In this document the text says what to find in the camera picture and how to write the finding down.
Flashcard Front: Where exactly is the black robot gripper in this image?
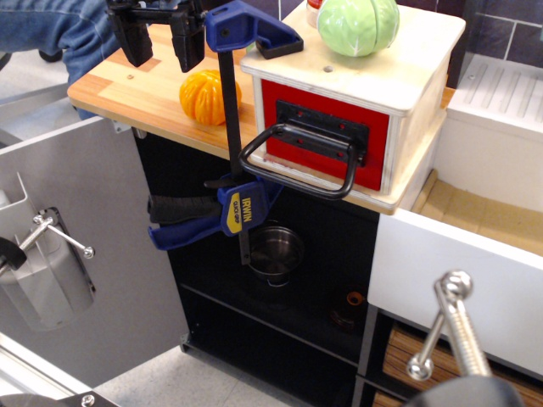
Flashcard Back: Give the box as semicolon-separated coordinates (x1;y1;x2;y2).
106;1;206;73

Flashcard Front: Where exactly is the white open drawer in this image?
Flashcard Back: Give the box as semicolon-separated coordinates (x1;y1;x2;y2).
368;112;542;375

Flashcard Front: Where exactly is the grey plastic door bin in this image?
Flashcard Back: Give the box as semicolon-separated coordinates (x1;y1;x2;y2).
1;176;96;331

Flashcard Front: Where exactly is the grey cabinet door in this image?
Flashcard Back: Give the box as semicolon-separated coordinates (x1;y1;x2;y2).
1;117;188;387

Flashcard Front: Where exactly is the black shelf cabinet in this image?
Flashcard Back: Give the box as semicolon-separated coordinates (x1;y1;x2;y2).
133;131;425;407

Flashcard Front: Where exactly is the light plywood box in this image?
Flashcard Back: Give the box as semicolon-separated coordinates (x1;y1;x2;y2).
241;5;465;209

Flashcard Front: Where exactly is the black metal drawer handle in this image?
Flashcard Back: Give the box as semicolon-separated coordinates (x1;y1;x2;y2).
239;100;370;200

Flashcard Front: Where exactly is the green toy cabbage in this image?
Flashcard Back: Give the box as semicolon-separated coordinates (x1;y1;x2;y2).
316;0;400;58

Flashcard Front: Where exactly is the white dish drainer tray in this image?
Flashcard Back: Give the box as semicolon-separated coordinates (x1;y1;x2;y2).
448;55;542;139

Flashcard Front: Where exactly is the orange toy mandarin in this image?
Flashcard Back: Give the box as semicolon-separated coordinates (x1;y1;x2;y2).
179;70;226;125

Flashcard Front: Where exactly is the small red lid jar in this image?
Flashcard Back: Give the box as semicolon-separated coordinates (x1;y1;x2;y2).
306;0;323;28

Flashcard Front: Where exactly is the brown glass bottle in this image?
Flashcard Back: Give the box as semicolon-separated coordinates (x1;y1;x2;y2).
329;288;366;332

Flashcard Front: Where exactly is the stainless steel pot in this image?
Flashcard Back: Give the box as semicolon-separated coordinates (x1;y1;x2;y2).
249;226;305;287

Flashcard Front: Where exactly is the red drawer front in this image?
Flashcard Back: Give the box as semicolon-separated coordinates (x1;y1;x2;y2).
261;80;389;191

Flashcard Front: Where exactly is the person in blue jeans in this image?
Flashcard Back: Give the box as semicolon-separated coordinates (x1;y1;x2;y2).
0;0;141;120

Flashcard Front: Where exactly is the blue Irwin bar clamp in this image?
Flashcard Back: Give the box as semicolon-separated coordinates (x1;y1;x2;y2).
149;1;304;265

